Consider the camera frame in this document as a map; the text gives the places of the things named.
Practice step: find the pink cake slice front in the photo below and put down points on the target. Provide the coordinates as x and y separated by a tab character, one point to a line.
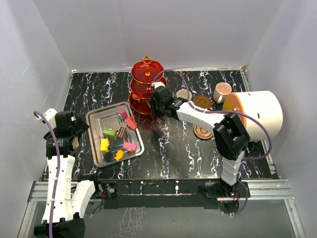
130	146

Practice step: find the yellow cake slice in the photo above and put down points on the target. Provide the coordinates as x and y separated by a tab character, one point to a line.
104	145

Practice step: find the black round cookie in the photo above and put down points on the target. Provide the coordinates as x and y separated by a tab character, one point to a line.
108	157

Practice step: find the magenta cake slice back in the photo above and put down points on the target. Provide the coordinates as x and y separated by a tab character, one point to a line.
123	114

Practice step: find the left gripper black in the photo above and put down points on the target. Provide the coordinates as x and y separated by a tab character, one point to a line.
81	127

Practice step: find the large white cylinder container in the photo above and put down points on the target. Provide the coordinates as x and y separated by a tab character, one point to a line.
260	105

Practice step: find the red pink cake slice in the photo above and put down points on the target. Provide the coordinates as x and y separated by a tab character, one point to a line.
130	121

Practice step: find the red three-tier dessert stand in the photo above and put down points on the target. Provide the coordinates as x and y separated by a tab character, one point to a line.
143	74

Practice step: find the stainless steel tray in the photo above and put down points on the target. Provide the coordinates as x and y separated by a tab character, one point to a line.
107	117

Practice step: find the pink and white teacup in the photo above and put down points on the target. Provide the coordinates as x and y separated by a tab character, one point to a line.
222	90

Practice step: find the brown saucer front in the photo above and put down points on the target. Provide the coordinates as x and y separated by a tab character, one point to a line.
202	133

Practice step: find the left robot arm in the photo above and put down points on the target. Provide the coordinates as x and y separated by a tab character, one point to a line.
65	205

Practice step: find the blue and white teacup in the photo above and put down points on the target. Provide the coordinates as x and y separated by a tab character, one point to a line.
184	94

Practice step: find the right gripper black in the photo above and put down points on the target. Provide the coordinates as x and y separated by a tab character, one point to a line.
155	112

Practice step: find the brown chocolate cake slice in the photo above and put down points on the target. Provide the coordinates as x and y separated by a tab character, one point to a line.
121	133

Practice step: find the brown saucer near cups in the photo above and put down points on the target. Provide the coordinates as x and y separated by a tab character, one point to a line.
202	102

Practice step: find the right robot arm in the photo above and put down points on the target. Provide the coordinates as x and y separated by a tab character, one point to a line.
227	129

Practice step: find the green layered cake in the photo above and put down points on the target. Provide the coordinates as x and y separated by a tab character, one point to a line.
109	133

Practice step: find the orange fish cookie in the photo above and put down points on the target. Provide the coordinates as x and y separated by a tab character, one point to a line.
119	155

